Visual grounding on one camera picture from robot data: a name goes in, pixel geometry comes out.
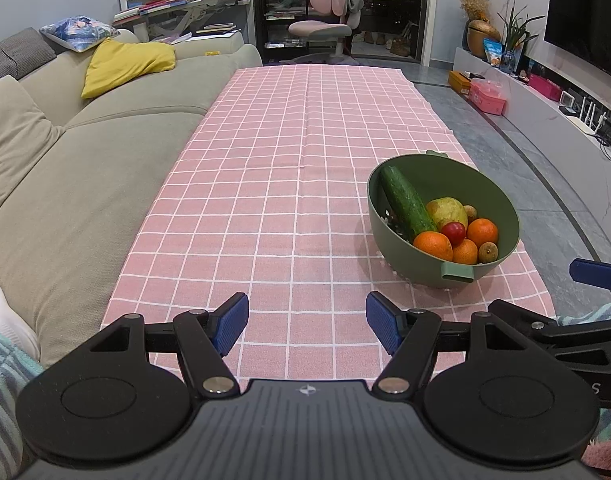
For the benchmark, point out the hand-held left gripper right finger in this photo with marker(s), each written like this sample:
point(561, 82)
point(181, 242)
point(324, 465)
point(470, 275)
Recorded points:
point(383, 322)

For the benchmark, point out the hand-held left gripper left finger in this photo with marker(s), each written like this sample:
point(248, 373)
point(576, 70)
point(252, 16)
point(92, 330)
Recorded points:
point(230, 322)

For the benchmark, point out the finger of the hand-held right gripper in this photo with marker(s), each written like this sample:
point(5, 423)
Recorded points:
point(515, 315)
point(598, 274)

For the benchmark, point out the brown kiwi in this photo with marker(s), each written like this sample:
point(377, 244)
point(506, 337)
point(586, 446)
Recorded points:
point(470, 212)
point(488, 252)

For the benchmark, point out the orange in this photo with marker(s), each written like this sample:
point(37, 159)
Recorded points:
point(432, 246)
point(465, 253)
point(483, 232)

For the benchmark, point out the green bowl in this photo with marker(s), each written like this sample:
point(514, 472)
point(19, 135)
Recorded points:
point(385, 230)

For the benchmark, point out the red plum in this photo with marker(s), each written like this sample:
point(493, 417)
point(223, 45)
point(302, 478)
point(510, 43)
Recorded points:
point(454, 233)

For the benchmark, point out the person's right striped trouser leg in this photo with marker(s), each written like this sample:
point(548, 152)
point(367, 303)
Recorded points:
point(593, 311)

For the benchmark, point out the person's striped trouser leg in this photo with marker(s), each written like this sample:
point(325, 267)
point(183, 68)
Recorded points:
point(593, 311)
point(3, 400)

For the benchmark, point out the pinkish red fuzzy cloth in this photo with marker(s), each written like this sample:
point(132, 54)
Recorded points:
point(608, 450)

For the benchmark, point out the yellow green pear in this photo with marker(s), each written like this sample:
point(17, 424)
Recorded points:
point(448, 212)

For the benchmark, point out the green cucumber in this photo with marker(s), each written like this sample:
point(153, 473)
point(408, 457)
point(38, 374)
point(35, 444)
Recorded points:
point(408, 200)

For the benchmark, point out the white router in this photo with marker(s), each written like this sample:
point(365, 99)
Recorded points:
point(593, 119)

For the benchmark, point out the white television console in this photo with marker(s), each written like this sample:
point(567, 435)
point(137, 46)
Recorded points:
point(545, 120)

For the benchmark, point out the pink checked tablecloth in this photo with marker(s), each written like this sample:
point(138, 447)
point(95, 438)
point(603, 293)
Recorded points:
point(295, 160)

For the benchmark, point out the dark pink box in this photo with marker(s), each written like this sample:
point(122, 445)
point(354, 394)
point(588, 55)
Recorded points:
point(545, 87)

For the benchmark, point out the beige sofa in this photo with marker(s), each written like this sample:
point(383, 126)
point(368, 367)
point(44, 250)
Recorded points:
point(85, 185)

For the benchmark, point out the pink storage box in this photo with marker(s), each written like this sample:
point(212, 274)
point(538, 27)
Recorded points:
point(488, 97)

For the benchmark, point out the person's white sock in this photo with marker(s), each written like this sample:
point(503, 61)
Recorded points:
point(8, 315)

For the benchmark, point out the orange box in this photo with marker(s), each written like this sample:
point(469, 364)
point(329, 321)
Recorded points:
point(459, 82)

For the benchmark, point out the person's left striped trouser leg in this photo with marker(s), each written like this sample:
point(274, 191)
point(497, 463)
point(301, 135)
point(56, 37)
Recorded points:
point(3, 400)

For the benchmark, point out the blue snack bag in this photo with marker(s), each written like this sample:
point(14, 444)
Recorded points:
point(493, 50)

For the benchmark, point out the green potted plant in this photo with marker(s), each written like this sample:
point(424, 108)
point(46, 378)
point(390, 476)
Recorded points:
point(518, 35)

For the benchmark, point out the black television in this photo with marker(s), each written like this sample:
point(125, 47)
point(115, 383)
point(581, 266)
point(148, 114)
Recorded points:
point(590, 15)

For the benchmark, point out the vase with dried flowers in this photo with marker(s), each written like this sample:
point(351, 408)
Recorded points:
point(478, 25)

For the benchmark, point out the yellow pillow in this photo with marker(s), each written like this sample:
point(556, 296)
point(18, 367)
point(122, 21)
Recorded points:
point(125, 65)

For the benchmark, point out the brown shoes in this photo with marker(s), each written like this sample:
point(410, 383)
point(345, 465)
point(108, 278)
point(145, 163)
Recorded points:
point(398, 42)

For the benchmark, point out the beige sofa cushion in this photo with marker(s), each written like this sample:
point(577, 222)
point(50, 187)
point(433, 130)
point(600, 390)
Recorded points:
point(15, 140)

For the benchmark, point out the papers on desk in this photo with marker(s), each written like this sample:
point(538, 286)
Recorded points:
point(218, 30)

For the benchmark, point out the black shelf unit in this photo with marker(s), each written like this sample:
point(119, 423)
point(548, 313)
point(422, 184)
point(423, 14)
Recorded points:
point(280, 20)

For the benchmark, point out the grey study desk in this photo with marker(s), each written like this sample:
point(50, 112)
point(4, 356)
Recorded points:
point(195, 10)

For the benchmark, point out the pink desk chair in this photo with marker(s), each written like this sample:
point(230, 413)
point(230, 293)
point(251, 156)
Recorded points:
point(330, 5)

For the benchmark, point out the stack of books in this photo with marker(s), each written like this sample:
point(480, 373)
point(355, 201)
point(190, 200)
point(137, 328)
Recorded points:
point(150, 7)

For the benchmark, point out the blue printed pillow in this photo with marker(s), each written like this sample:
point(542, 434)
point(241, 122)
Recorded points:
point(80, 32)

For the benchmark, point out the grey striped pillow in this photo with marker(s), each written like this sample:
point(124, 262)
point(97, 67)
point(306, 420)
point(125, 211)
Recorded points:
point(20, 55)

